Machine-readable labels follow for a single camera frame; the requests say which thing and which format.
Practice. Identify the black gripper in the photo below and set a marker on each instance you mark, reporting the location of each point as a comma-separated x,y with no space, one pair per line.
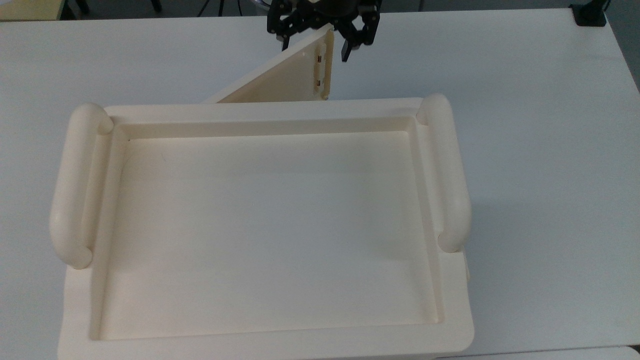
330,11

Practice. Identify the cream triangular bracket panel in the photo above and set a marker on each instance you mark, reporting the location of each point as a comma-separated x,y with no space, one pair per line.
290,80

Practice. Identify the black tripod legs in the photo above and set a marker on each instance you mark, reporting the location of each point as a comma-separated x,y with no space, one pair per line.
220,7

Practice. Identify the black furniture leg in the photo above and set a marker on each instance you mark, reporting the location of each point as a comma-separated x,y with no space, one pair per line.
156,5
82,6

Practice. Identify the black table clamp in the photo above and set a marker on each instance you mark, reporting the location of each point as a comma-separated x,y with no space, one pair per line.
590,14

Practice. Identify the yellow wooden board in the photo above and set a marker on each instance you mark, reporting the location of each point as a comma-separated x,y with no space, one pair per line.
30,9

